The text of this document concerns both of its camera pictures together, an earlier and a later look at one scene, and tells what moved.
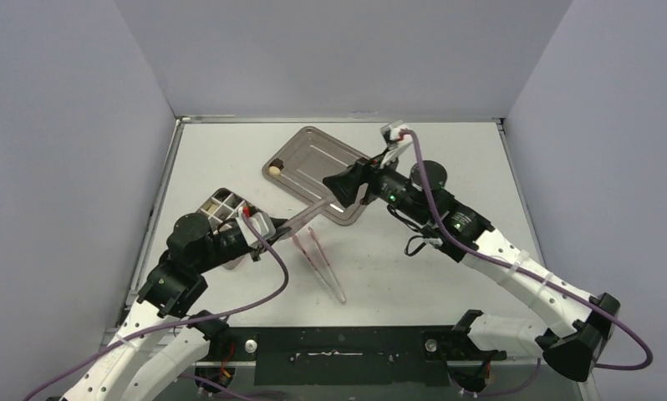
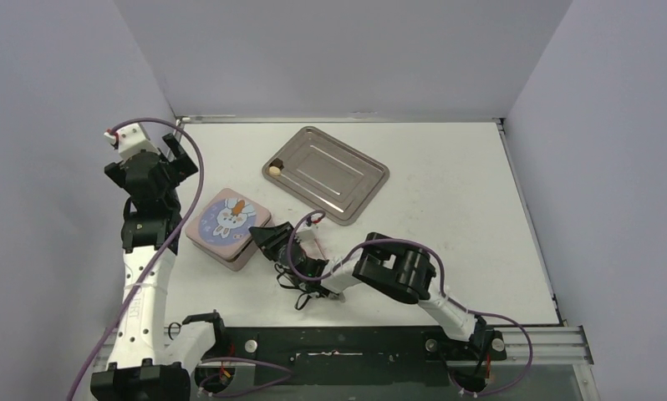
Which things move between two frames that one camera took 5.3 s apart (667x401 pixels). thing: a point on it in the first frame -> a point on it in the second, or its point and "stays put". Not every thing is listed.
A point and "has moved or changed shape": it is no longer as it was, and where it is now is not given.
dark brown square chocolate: [277, 162] stays put
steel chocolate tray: [301, 165] stays put
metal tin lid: [304, 216] has moved or changed shape
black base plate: [353, 356] stays put
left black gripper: [261, 247] -> [180, 167]
